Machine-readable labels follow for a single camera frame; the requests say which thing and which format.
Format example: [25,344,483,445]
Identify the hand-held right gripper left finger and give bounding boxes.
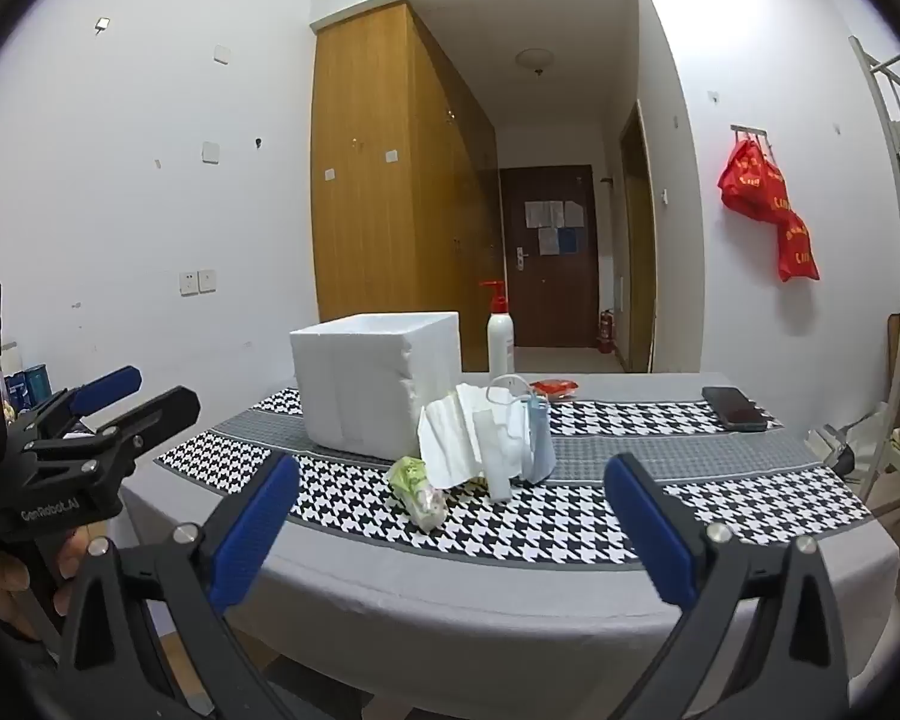
[37,454,361,720]

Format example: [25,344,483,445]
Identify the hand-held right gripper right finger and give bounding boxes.
[604,452,852,720]

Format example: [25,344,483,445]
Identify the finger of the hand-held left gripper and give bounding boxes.
[6,365,144,442]
[24,385,202,479]

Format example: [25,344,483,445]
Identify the white foam box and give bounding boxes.
[290,310,462,460]

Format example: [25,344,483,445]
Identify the white foam sheet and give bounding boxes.
[418,382,496,488]

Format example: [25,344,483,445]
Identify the person's left hand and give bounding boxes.
[0,526,92,635]

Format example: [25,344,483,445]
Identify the houndstooth table cloth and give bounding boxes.
[154,388,875,569]

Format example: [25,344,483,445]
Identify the blue face mask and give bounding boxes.
[487,373,557,485]

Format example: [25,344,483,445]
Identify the black smartphone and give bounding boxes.
[701,386,768,433]

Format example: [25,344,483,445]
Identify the yellow foam fruit net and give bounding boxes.
[387,456,449,530]

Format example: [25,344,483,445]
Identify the grey tablecloth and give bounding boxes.
[116,371,900,720]

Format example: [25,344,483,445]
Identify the white pump bottle red cap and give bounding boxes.
[480,280,515,376]

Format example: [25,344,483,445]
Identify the dark brown door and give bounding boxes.
[500,163,599,350]

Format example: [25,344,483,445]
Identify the light wooden door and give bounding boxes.
[619,101,657,374]

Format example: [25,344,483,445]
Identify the wooden wardrobe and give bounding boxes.
[313,2,505,374]

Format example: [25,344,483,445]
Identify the small red bag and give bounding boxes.
[776,210,821,283]

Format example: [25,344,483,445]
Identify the large red bag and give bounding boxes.
[718,136,793,223]

